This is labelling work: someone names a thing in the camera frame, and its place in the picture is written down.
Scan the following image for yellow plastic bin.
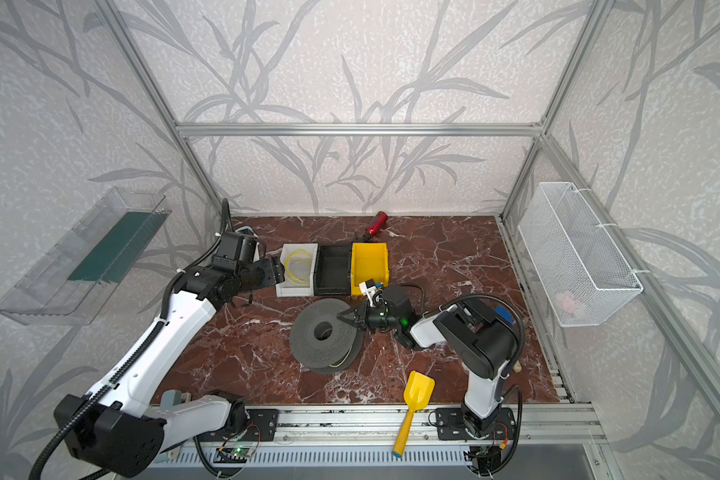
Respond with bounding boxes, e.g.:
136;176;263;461
350;243;390;296

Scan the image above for red handled screwdriver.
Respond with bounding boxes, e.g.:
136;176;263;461
362;211;388;242

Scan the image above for yellow cable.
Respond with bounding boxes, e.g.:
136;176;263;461
283;248;315;286

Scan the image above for black plastic bin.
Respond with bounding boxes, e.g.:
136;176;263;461
313;244;352;296

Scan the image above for blue wooden handled tool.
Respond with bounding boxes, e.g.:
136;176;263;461
494;306;515;325

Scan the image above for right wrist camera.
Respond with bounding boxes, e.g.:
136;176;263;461
359;280;382;307

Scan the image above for white wire basket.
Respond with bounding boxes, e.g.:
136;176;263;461
519;182;643;328

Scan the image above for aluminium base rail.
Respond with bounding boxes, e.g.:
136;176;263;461
246;403;607;447

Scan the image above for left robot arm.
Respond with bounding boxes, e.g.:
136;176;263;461
29;231;285;479

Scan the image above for pink item in basket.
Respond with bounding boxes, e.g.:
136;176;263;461
555;290;584;315

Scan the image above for clear plastic wall tray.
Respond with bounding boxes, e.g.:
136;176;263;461
0;187;171;326

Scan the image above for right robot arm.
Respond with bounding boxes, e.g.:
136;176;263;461
337;284;527;439

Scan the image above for white plastic bin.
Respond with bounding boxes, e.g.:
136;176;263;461
276;243;318;298

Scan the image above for yellow plastic scoop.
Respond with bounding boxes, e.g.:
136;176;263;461
392;371;435;458

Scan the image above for grey cable spool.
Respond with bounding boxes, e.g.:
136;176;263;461
289;298;364;375

